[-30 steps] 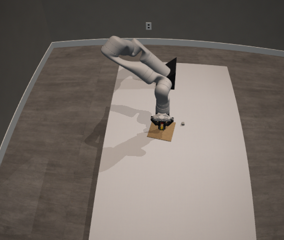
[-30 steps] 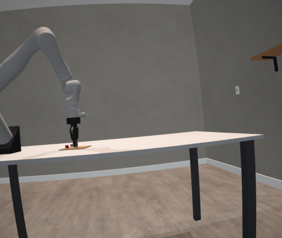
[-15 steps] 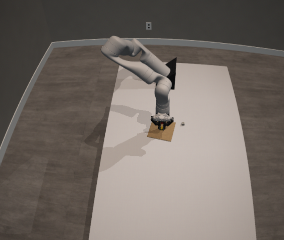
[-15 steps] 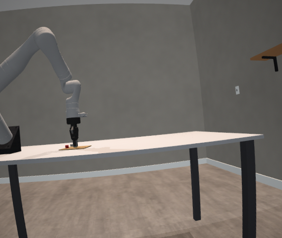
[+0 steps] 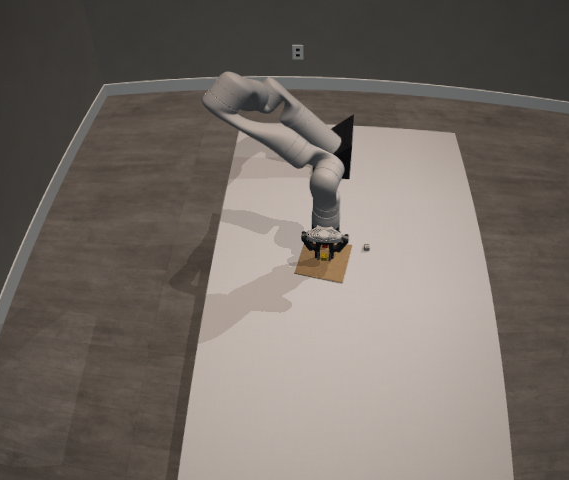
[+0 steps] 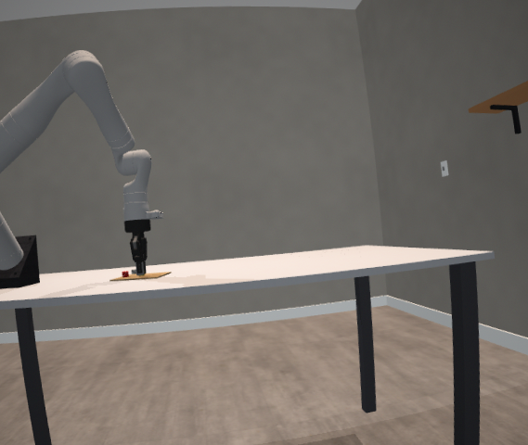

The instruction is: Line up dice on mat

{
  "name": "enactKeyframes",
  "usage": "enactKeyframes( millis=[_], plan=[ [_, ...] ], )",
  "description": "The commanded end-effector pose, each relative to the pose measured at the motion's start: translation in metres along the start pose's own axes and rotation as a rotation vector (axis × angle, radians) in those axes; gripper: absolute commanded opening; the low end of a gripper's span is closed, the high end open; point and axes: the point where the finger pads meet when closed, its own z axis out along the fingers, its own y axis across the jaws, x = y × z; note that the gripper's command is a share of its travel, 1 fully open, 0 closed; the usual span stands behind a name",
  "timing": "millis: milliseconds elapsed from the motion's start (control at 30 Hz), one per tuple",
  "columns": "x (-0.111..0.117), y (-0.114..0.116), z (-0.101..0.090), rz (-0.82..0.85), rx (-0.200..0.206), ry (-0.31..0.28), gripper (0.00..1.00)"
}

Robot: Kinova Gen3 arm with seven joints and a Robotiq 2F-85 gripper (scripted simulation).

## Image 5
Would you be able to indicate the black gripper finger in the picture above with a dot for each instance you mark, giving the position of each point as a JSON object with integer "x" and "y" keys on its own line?
{"x": 310, "y": 246}
{"x": 338, "y": 247}

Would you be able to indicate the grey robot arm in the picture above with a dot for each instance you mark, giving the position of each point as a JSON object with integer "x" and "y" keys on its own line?
{"x": 314, "y": 140}

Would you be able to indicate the brown square mat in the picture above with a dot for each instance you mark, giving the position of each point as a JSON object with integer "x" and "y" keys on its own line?
{"x": 333, "y": 270}

